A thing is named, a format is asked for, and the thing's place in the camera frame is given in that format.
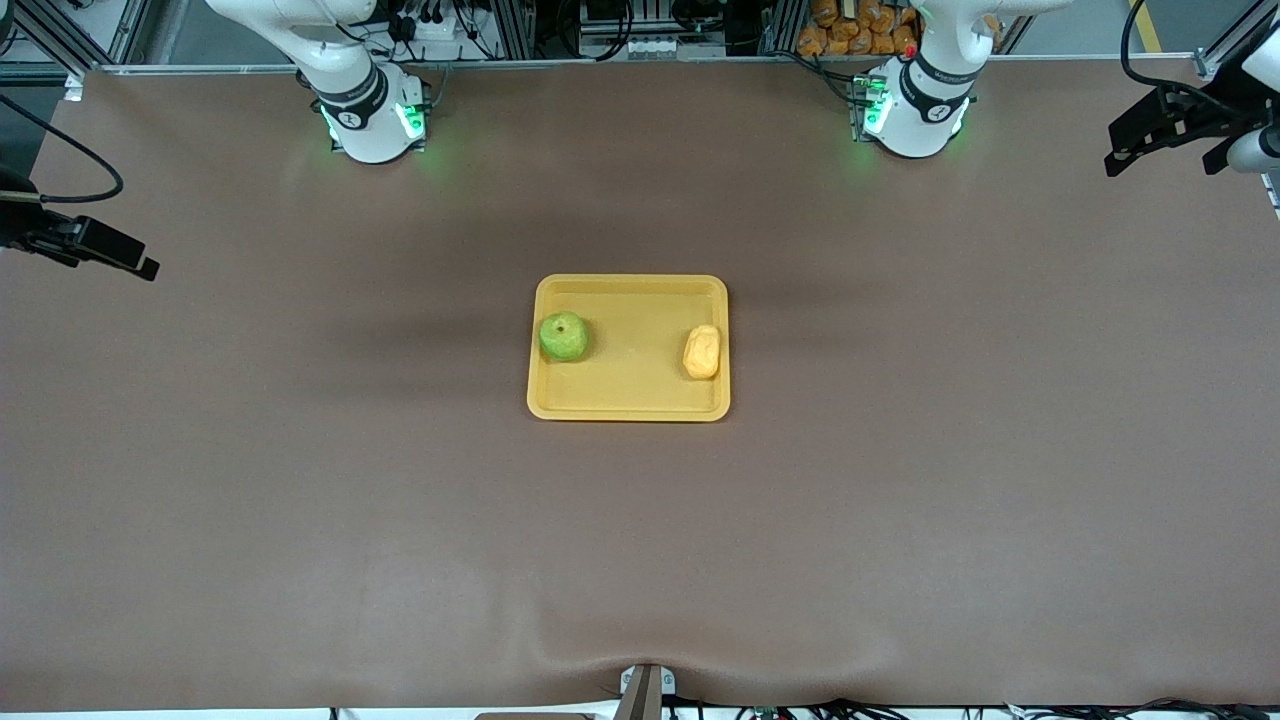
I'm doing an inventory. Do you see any green apple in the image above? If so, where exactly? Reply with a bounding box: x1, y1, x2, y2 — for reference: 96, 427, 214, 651
539, 312, 590, 363

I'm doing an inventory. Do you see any yellow potato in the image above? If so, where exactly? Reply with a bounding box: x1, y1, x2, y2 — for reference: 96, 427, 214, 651
683, 324, 722, 381

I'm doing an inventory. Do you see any yellow plastic tray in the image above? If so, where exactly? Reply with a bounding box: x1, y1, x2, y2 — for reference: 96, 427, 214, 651
527, 273, 731, 422

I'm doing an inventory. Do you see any orange toy food pile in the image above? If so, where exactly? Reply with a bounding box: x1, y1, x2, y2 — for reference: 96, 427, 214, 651
797, 0, 923, 57

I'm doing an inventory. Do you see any white power strip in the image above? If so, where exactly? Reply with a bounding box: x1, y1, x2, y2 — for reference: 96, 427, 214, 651
392, 0, 473, 43

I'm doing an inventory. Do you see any brown table mat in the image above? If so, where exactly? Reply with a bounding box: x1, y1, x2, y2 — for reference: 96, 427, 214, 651
0, 58, 1280, 713

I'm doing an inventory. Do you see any aluminium frame profile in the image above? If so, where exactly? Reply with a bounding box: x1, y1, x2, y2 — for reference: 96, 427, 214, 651
12, 0, 113, 83
1193, 0, 1280, 83

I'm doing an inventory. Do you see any aluminium table edge rail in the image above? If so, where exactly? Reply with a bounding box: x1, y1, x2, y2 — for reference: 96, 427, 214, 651
98, 54, 1201, 77

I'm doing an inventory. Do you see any grey metal camera bracket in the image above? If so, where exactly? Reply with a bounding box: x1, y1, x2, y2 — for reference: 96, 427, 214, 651
618, 663, 677, 720

